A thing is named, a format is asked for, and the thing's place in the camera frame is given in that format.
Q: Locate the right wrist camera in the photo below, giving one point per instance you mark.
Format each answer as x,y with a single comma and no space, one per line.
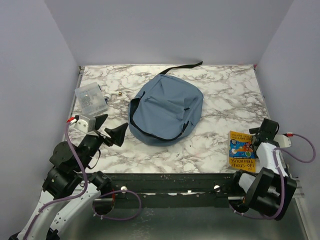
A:
283,141

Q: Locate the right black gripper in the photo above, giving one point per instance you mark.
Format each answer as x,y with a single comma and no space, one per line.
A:
255,131

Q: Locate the white plastic fitting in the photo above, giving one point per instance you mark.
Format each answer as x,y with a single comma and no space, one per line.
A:
108,96

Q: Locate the aluminium mounting rail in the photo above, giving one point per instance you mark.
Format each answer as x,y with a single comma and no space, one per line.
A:
220,184

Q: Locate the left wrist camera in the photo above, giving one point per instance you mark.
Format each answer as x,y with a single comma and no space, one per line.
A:
84,123

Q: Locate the yellow blue treehouse book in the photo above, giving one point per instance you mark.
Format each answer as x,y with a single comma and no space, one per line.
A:
241,154

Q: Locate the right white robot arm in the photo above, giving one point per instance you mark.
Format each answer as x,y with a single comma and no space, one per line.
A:
267,194

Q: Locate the blue student backpack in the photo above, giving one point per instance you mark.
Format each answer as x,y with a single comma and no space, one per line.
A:
165,110

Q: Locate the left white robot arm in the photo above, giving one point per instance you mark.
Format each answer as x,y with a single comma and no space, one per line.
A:
67,189

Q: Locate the clear plastic storage box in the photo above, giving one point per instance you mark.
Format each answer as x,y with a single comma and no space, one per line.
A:
91,99

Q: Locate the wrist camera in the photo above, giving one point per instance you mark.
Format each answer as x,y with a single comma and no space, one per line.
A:
283,141
84,123

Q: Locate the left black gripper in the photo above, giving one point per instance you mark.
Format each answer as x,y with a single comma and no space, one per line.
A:
117,133

